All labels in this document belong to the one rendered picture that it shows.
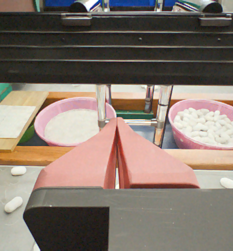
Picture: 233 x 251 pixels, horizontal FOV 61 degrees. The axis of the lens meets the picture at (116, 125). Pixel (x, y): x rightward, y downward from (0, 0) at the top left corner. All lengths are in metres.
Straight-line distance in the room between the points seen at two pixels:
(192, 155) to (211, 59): 0.35
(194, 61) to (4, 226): 0.46
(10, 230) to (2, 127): 0.32
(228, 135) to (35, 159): 0.59
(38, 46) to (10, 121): 0.47
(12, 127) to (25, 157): 0.13
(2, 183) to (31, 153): 0.10
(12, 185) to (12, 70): 0.35
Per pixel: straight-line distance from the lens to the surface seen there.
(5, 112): 0.76
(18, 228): 0.49
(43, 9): 0.83
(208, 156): 0.58
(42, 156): 0.56
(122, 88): 0.89
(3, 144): 0.62
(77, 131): 0.67
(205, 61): 0.25
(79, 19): 0.24
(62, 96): 0.81
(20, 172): 0.56
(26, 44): 0.26
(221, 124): 0.77
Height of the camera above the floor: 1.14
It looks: 38 degrees down
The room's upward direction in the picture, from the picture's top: straight up
